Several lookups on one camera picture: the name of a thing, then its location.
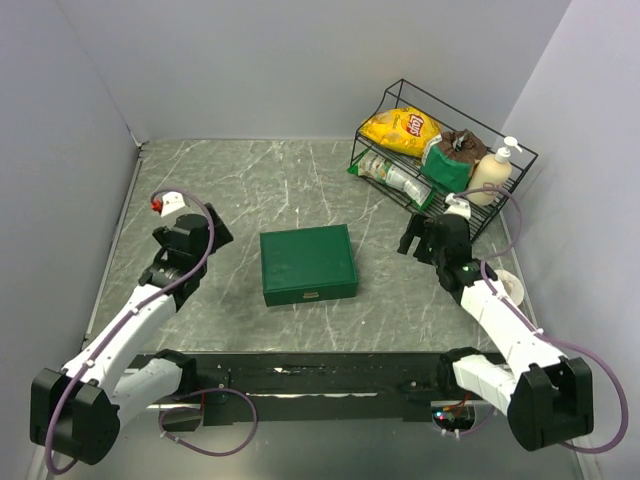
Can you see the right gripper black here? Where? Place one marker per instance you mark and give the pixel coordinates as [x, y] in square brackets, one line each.
[418, 226]

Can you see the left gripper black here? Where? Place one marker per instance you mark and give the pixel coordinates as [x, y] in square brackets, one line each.
[220, 234]

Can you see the green jewelry box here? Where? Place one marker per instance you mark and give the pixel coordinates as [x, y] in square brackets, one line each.
[307, 265]

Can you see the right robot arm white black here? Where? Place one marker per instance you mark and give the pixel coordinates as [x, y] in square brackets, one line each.
[546, 397]

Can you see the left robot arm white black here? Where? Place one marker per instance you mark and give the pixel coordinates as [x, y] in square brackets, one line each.
[80, 409]

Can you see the green brown paper bag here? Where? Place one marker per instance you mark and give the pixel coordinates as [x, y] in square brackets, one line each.
[450, 158]

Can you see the green white snack bag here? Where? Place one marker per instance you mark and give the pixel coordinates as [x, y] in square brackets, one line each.
[374, 166]

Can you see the cream lotion pump bottle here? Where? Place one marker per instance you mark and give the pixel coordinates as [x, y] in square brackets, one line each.
[493, 170]

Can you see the white tape roll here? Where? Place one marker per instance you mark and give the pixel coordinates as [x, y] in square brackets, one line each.
[512, 285]

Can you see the yellow Lays chips bag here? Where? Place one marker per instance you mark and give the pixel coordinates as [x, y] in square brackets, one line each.
[403, 130]

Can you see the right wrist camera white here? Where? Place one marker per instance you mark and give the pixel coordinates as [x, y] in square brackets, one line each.
[457, 206]

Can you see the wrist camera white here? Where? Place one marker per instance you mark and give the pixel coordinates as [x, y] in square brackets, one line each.
[457, 206]
[169, 203]

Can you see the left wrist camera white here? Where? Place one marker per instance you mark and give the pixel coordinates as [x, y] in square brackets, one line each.
[169, 203]

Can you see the black wire shelf rack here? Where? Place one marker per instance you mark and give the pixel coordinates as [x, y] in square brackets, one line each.
[404, 93]

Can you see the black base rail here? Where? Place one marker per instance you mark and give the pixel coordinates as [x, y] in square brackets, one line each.
[277, 386]

